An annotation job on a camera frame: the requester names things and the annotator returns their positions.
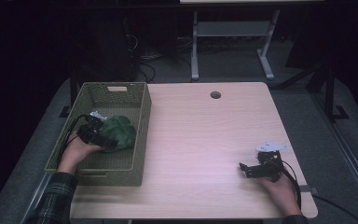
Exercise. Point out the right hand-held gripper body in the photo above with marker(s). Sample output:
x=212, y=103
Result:
x=268, y=165

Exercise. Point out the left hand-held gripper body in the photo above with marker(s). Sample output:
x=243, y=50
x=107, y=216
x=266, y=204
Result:
x=90, y=130

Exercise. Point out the green cloth garment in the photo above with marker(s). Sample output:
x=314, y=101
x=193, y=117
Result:
x=119, y=132

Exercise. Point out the green woven basket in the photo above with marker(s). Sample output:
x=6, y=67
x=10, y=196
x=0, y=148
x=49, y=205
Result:
x=118, y=171

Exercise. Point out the person's left hand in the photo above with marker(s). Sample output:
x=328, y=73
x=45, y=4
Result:
x=74, y=152

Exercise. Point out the person's right hand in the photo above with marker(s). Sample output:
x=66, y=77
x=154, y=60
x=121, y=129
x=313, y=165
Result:
x=282, y=193

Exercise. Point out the black metal stand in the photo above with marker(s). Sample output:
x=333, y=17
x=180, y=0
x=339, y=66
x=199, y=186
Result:
x=73, y=90
x=330, y=93

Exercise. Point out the grey tape strip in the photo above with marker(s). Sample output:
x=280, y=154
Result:
x=306, y=188

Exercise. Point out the aluminium floor rail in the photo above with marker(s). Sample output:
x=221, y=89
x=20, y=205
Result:
x=348, y=155
x=34, y=202

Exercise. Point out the white metal desk frame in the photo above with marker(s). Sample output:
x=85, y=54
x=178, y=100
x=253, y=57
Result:
x=230, y=28

